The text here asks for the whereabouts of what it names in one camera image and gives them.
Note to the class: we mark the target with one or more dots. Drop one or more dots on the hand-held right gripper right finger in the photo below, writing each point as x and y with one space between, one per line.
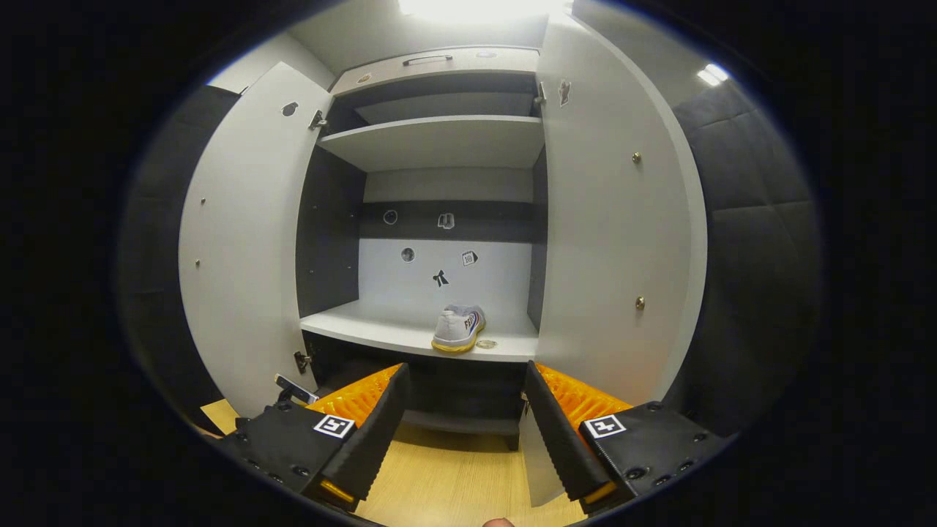
560 446

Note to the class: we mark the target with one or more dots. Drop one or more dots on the large ceiling light panel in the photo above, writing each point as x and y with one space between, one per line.
483 9

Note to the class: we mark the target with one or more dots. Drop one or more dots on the small ceiling light panel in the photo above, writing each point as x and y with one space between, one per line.
712 74

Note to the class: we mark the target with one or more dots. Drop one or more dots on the white shoe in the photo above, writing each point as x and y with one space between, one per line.
455 329

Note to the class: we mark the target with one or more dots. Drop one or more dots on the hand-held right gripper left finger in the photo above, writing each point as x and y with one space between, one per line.
373 446

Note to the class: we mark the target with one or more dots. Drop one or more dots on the grey cabinet drawer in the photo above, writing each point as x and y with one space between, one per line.
512 64

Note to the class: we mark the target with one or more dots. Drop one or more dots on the grey shoe cabinet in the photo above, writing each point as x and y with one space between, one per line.
381 282

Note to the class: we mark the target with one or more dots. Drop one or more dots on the grey shoe cabinet door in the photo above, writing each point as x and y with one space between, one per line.
607 234
249 241

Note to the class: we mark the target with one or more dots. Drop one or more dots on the grey cabinet shelf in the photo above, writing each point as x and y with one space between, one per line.
439 143
381 326

